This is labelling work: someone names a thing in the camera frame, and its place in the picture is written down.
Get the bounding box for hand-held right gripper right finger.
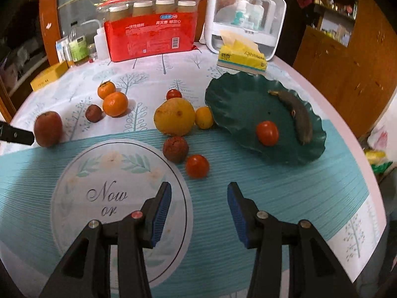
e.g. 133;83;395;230
227;182;360;298

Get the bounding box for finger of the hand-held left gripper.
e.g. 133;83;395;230
0;121;34;146

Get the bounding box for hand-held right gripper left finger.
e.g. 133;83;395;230
39;182;172;298

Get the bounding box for red apple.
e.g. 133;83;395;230
33;111;63;148

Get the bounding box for red tomato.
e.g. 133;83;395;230
185;154;210;179
256;121;280;147

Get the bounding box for dark red lychee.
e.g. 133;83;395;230
163;136;189;164
85;105;102;122

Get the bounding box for large yellow orange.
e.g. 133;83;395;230
154;97;196;137

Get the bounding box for small yellow-orange citrus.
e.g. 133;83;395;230
194;106;214;130

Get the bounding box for dark green scalloped plate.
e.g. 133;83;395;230
205;72;327;166

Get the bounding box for printed tree pattern tablecloth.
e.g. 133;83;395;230
0;42;390;298

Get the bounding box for yellow cardboard box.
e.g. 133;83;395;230
30;61;69;91

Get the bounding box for white blue carton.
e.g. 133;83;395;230
56;37;70;64

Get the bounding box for overripe dark banana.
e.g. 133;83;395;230
268;90;313;145

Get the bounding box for wooden framed glass door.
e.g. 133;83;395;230
39;0;211;66

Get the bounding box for white plastic wash bottle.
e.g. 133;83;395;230
80;19;111;60

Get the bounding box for yellow green plastic bag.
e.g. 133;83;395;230
365;150;395;174

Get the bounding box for yellow tissue pack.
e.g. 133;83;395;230
216;30;268;75

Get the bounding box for white plastic bag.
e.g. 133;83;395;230
367;126;392;152

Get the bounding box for red paper cup package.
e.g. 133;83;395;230
104;14;199;63

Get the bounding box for white clear-lid storage box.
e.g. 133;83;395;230
198;0;286;62

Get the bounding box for brown wooden cabinet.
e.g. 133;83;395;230
293;0;397;139

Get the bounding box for teal label bottle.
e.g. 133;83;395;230
231;1;249;27

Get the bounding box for white medicine bottle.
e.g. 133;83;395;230
247;0;265;28

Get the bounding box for cluttered wall shelf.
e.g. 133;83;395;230
313;0;360;47

